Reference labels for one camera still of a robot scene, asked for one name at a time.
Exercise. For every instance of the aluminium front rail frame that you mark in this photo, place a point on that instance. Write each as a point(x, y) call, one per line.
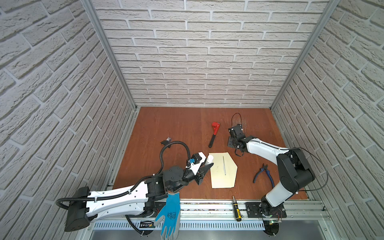
point(215, 220)

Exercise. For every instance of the white glue stick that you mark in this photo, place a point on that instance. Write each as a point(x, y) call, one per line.
point(209, 160)

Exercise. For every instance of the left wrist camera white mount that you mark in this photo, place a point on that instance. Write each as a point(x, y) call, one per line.
point(195, 162)

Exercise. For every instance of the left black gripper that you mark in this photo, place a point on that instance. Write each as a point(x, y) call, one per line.
point(203, 170)

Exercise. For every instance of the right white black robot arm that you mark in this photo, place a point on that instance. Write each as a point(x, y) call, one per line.
point(295, 171)

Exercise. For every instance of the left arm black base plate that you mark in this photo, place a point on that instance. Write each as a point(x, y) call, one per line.
point(151, 210)

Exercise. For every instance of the cream yellow envelope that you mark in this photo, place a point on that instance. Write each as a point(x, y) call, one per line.
point(223, 172)

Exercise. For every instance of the black yellow screwdriver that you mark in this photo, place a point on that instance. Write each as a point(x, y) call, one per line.
point(237, 212)

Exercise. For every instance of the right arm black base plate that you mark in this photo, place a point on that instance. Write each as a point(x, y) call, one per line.
point(263, 210)

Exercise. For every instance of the red black pipe wrench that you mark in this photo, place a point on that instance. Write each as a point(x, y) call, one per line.
point(215, 126)

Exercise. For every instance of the small black clear plug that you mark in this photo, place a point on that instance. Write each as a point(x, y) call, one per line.
point(166, 142)

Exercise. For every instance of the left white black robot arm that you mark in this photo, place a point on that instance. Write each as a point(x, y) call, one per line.
point(87, 206)

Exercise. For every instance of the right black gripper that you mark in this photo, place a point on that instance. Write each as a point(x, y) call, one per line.
point(230, 142)

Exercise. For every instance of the blue grey work glove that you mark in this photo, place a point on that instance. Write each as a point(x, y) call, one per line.
point(170, 216)

